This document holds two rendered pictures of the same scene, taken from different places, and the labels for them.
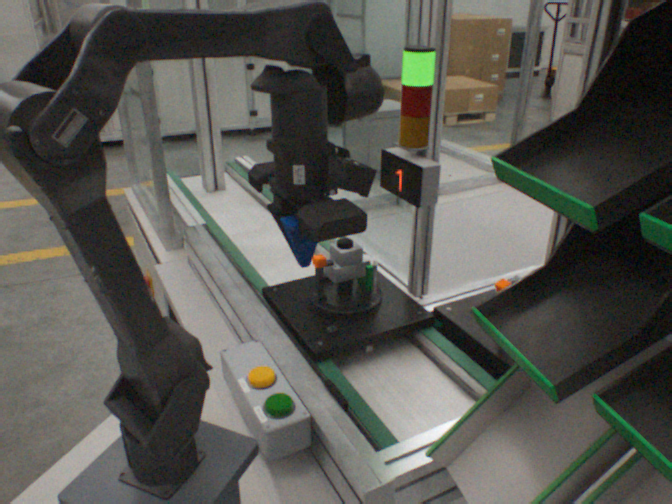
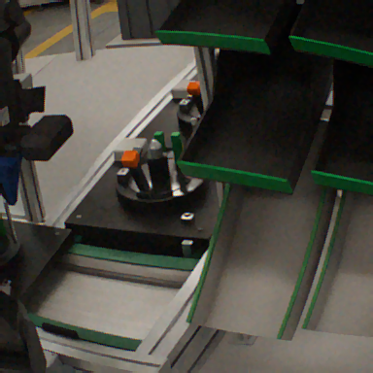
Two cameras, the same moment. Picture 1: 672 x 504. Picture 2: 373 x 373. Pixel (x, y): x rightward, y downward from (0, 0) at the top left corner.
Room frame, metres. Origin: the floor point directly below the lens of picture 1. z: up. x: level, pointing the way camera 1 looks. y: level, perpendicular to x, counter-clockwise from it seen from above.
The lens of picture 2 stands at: (-0.23, 0.37, 1.66)
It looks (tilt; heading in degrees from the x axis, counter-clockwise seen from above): 29 degrees down; 324
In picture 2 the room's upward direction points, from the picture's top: 10 degrees counter-clockwise
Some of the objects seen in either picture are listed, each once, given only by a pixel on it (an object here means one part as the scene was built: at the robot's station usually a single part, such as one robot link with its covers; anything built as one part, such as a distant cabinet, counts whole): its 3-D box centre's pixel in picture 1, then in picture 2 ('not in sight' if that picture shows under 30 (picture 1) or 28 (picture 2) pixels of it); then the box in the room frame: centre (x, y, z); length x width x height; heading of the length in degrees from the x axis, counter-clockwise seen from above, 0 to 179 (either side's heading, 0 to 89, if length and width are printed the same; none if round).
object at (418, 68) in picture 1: (418, 67); not in sight; (0.92, -0.13, 1.38); 0.05 x 0.05 x 0.05
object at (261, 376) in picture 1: (261, 378); not in sight; (0.67, 0.12, 0.96); 0.04 x 0.04 x 0.02
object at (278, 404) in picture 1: (279, 406); not in sight; (0.61, 0.08, 0.96); 0.04 x 0.04 x 0.02
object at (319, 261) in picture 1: (323, 274); not in sight; (0.87, 0.02, 1.04); 0.04 x 0.02 x 0.08; 118
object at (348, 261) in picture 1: (349, 257); not in sight; (0.89, -0.02, 1.06); 0.08 x 0.04 x 0.07; 118
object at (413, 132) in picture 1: (414, 129); not in sight; (0.92, -0.13, 1.28); 0.05 x 0.05 x 0.05
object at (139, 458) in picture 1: (160, 446); not in sight; (0.41, 0.18, 1.09); 0.07 x 0.07 x 0.06; 66
